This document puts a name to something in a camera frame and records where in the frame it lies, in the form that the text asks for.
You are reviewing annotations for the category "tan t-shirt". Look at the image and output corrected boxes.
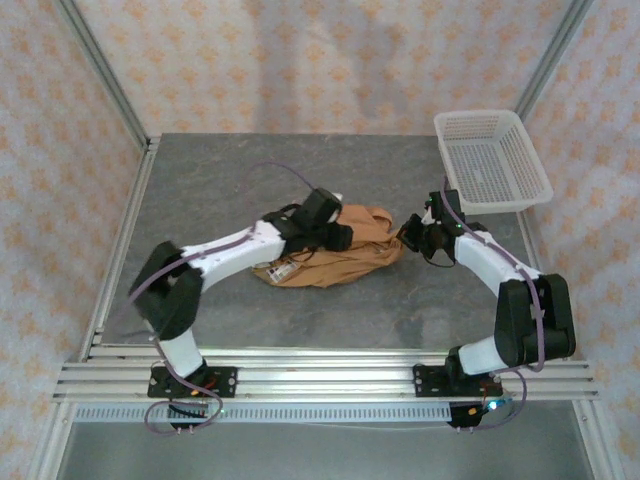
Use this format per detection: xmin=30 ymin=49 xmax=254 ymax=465
xmin=249 ymin=203 xmax=406 ymax=290

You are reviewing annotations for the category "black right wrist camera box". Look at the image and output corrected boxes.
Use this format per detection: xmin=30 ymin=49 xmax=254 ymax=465
xmin=428 ymin=189 xmax=464 ymax=226

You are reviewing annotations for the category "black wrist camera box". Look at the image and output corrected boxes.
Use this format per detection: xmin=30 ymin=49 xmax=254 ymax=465
xmin=428 ymin=189 xmax=464 ymax=226
xmin=299 ymin=188 xmax=345 ymax=225

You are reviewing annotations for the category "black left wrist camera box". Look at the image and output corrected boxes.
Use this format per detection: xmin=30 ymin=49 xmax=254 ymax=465
xmin=299 ymin=188 xmax=345 ymax=225

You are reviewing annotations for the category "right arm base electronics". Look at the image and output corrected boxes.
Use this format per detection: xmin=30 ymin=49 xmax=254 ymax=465
xmin=447 ymin=397 xmax=516 ymax=431

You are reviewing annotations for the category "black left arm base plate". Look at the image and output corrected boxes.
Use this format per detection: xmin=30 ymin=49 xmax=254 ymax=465
xmin=147 ymin=366 xmax=239 ymax=400

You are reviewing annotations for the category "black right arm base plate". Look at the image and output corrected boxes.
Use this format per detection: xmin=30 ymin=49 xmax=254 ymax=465
xmin=413 ymin=364 xmax=503 ymax=399

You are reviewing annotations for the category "aluminium mounting rail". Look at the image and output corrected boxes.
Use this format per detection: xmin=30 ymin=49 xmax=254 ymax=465
xmin=52 ymin=346 xmax=601 ymax=404

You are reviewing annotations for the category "aluminium frame post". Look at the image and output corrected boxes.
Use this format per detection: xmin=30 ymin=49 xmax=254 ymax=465
xmin=53 ymin=0 xmax=151 ymax=147
xmin=514 ymin=0 xmax=596 ymax=122

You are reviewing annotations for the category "white perforated plastic basket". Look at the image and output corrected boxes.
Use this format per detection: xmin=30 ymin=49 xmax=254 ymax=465
xmin=432 ymin=109 xmax=555 ymax=216

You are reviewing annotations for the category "slotted grey cable duct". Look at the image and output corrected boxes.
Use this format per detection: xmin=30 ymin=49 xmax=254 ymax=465
xmin=74 ymin=402 xmax=454 ymax=425

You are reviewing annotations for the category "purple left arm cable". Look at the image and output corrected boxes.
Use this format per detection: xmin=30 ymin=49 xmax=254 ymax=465
xmin=128 ymin=162 xmax=346 ymax=437

